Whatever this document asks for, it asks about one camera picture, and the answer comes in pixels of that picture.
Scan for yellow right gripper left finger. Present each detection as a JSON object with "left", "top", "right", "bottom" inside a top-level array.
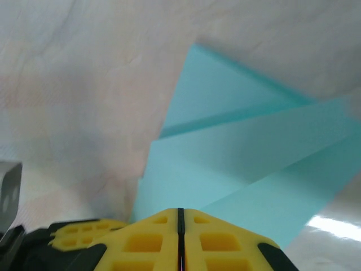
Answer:
[{"left": 67, "top": 208, "right": 182, "bottom": 271}]

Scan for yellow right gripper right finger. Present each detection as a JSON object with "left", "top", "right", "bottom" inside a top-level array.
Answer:
[{"left": 180, "top": 208, "right": 297, "bottom": 271}]

